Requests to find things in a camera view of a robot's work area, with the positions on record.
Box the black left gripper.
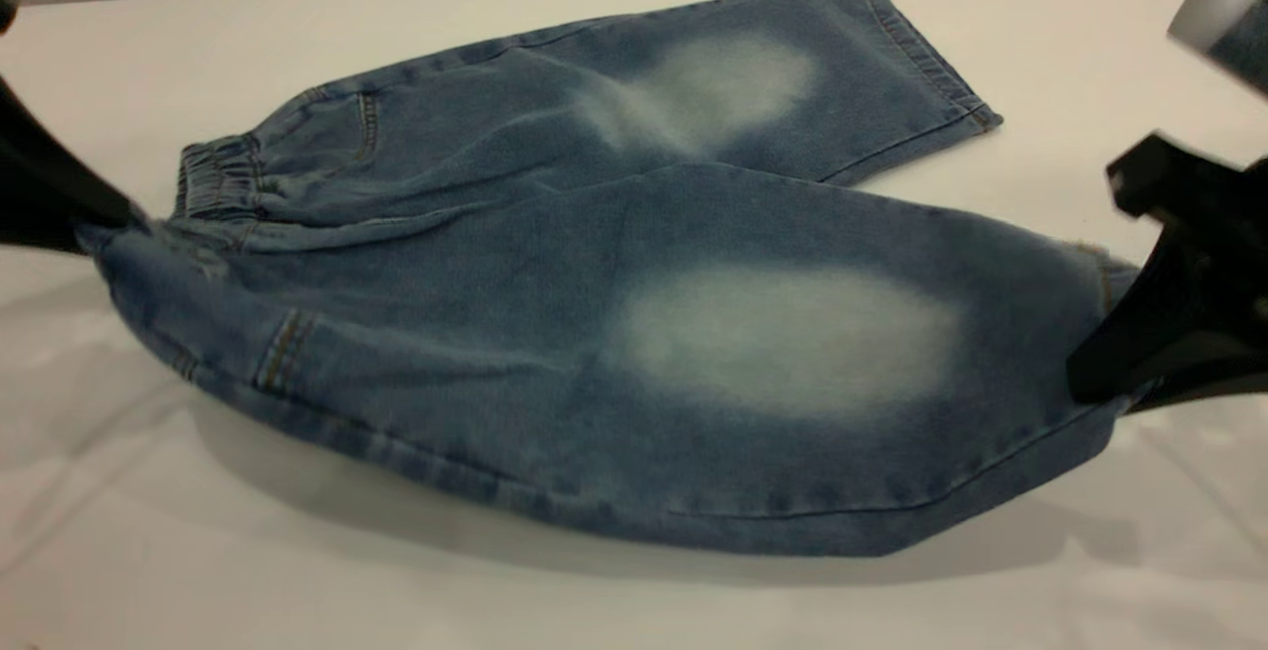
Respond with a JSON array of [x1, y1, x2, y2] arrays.
[[0, 0, 137, 256]]

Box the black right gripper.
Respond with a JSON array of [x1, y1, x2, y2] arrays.
[[1066, 132, 1268, 416]]

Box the blue denim pants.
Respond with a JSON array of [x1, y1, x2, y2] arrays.
[[77, 0, 1150, 558]]

